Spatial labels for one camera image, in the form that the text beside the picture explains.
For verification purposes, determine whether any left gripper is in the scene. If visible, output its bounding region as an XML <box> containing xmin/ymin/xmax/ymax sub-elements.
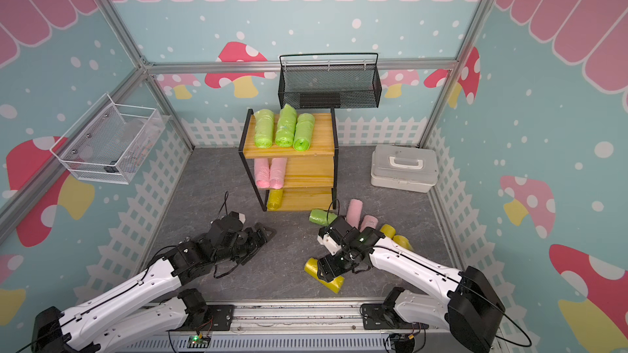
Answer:
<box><xmin>215</xmin><ymin>222</ymin><xmax>277</xmax><ymax>265</ymax></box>

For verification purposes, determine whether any yellow roll front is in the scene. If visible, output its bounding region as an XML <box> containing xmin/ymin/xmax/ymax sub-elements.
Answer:
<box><xmin>304</xmin><ymin>258</ymin><xmax>344</xmax><ymax>294</ymax></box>

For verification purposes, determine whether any green roll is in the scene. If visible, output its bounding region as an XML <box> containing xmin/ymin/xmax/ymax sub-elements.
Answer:
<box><xmin>309</xmin><ymin>209</ymin><xmax>338</xmax><ymax>227</ymax></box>
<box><xmin>293</xmin><ymin>113</ymin><xmax>316</xmax><ymax>152</ymax></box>
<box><xmin>275</xmin><ymin>104</ymin><xmax>298</xmax><ymax>148</ymax></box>
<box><xmin>253</xmin><ymin>109</ymin><xmax>275</xmax><ymax>149</ymax></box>

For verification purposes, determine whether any pink roll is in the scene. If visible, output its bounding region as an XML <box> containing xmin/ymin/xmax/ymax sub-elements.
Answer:
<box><xmin>359</xmin><ymin>215</ymin><xmax>379</xmax><ymax>231</ymax></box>
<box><xmin>269</xmin><ymin>158</ymin><xmax>287</xmax><ymax>190</ymax></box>
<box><xmin>346</xmin><ymin>199</ymin><xmax>363</xmax><ymax>229</ymax></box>
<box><xmin>253</xmin><ymin>158</ymin><xmax>270</xmax><ymax>189</ymax></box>

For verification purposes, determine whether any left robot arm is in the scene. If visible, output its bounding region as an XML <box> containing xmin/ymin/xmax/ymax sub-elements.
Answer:
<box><xmin>24</xmin><ymin>206</ymin><xmax>276</xmax><ymax>352</ymax></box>

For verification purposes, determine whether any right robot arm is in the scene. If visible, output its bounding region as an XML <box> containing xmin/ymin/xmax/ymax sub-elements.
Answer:
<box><xmin>316</xmin><ymin>211</ymin><xmax>508</xmax><ymax>352</ymax></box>

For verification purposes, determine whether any wooden three-tier shelf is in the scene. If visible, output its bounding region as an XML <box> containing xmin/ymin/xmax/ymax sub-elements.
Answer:
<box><xmin>238</xmin><ymin>109</ymin><xmax>339</xmax><ymax>212</ymax></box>

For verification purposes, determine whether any green circuit board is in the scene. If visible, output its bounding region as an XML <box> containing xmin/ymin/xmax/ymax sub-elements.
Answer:
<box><xmin>186</xmin><ymin>335</ymin><xmax>211</xmax><ymax>349</ymax></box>

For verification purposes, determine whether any white plastic storage box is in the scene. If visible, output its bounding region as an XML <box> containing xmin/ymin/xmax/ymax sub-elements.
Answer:
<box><xmin>371</xmin><ymin>145</ymin><xmax>438</xmax><ymax>193</ymax></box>

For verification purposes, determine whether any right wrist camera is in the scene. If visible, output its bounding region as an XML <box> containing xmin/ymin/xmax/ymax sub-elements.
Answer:
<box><xmin>317</xmin><ymin>233</ymin><xmax>342</xmax><ymax>256</ymax></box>

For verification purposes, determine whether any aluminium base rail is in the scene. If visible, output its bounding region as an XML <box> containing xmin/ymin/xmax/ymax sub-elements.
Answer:
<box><xmin>73</xmin><ymin>298</ymin><xmax>501</xmax><ymax>353</ymax></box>

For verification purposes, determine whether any white wire mesh basket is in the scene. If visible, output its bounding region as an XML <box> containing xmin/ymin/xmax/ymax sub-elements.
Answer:
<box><xmin>49</xmin><ymin>94</ymin><xmax>168</xmax><ymax>185</ymax></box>

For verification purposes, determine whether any black wire mesh basket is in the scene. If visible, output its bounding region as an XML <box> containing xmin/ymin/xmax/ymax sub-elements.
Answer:
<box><xmin>278</xmin><ymin>52</ymin><xmax>383</xmax><ymax>109</ymax></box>

